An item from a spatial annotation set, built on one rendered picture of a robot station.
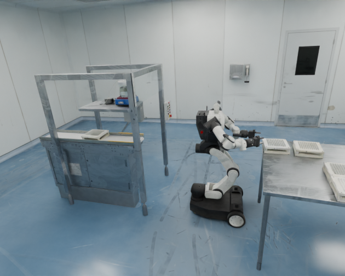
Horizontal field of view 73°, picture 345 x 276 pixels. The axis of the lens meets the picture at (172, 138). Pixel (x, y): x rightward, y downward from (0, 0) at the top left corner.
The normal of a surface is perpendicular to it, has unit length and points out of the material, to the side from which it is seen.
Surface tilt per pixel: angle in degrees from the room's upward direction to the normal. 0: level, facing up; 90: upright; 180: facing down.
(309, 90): 90
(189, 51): 90
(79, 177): 90
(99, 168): 90
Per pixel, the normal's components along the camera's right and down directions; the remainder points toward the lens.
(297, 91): -0.25, 0.38
